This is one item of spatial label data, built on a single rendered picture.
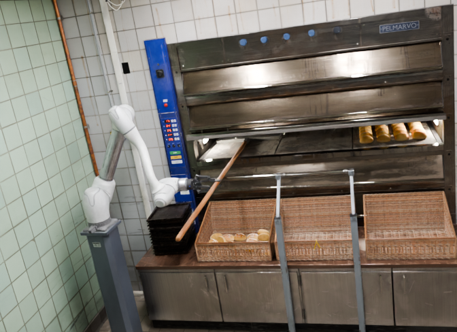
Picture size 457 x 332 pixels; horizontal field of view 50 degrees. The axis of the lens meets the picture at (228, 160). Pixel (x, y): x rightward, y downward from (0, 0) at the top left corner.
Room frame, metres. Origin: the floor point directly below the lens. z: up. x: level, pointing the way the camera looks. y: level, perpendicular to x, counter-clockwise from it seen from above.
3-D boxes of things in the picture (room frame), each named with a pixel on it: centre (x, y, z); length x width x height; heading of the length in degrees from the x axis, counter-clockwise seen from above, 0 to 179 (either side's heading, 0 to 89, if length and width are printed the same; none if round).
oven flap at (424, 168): (3.42, -0.62, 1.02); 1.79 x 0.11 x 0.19; 74
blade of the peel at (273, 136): (4.21, -0.24, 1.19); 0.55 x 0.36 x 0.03; 73
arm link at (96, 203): (3.13, 0.94, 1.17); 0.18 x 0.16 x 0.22; 1
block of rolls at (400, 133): (3.68, -1.30, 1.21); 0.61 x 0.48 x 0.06; 164
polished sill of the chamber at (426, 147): (3.45, -0.62, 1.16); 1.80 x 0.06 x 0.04; 74
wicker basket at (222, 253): (3.32, 0.00, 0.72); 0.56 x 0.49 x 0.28; 73
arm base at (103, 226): (3.10, 0.95, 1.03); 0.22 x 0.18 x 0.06; 160
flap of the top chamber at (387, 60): (3.42, -0.62, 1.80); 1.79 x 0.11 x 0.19; 74
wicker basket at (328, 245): (3.16, -0.55, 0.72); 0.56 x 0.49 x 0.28; 75
